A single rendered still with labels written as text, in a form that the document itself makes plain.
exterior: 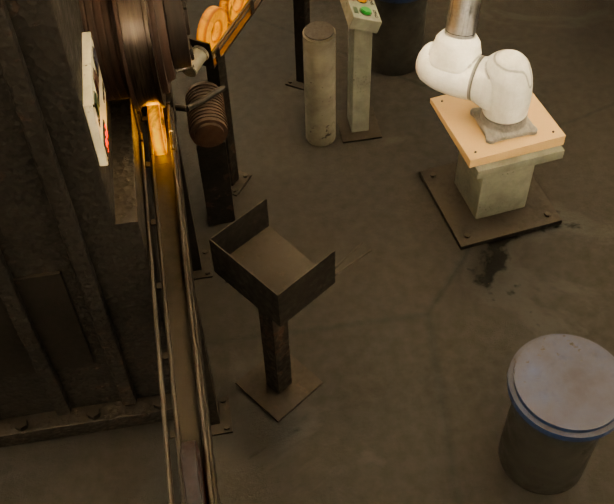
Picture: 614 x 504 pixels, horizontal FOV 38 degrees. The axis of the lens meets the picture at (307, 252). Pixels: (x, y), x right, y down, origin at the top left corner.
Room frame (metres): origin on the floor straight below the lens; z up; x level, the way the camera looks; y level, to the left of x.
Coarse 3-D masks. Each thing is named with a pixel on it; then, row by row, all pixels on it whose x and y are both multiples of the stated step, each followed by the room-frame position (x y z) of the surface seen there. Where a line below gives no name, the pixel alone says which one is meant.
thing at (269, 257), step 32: (256, 224) 1.63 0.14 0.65; (224, 256) 1.48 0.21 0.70; (256, 256) 1.55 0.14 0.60; (288, 256) 1.55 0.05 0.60; (256, 288) 1.39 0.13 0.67; (288, 288) 1.35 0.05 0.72; (320, 288) 1.43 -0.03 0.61; (288, 320) 1.35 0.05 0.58; (288, 352) 1.50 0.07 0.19; (256, 384) 1.51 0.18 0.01; (288, 384) 1.50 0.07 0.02; (320, 384) 1.50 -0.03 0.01
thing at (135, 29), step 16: (128, 0) 1.78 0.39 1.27; (144, 0) 1.78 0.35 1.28; (128, 16) 1.76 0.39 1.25; (144, 16) 1.75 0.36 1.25; (128, 32) 1.74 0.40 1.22; (144, 32) 1.74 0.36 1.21; (128, 48) 1.72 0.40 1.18; (144, 48) 1.73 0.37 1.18; (128, 64) 1.72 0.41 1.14; (144, 64) 1.72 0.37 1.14; (144, 80) 1.72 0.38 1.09; (144, 96) 1.73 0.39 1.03; (160, 96) 1.73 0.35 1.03
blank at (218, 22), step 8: (208, 8) 2.44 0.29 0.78; (216, 8) 2.44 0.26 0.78; (208, 16) 2.40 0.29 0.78; (216, 16) 2.43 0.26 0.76; (224, 16) 2.47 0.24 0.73; (200, 24) 2.38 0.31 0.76; (208, 24) 2.38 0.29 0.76; (216, 24) 2.46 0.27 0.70; (224, 24) 2.47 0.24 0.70; (200, 32) 2.37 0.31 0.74; (208, 32) 2.38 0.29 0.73; (216, 32) 2.45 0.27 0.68; (200, 40) 2.36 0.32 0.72; (208, 40) 2.37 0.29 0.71; (216, 40) 2.42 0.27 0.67
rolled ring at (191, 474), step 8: (184, 448) 0.91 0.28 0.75; (192, 448) 0.90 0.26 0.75; (184, 456) 0.88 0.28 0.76; (192, 456) 0.88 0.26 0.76; (184, 464) 0.86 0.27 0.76; (192, 464) 0.86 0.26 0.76; (200, 464) 0.92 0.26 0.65; (184, 472) 0.85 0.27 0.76; (192, 472) 0.84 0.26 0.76; (200, 472) 0.91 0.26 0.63; (184, 480) 0.83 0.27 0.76; (192, 480) 0.83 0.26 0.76; (200, 480) 0.89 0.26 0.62; (184, 488) 0.82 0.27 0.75; (192, 488) 0.81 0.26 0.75; (200, 488) 0.82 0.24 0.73; (192, 496) 0.80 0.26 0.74; (200, 496) 0.80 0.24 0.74
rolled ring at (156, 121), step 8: (152, 112) 1.90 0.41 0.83; (160, 112) 2.00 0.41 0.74; (152, 120) 1.88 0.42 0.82; (160, 120) 1.88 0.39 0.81; (152, 128) 1.86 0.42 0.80; (160, 128) 1.86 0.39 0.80; (152, 136) 1.85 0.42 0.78; (160, 136) 1.85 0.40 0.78; (152, 144) 1.85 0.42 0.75; (160, 144) 1.85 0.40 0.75; (160, 152) 1.86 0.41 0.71
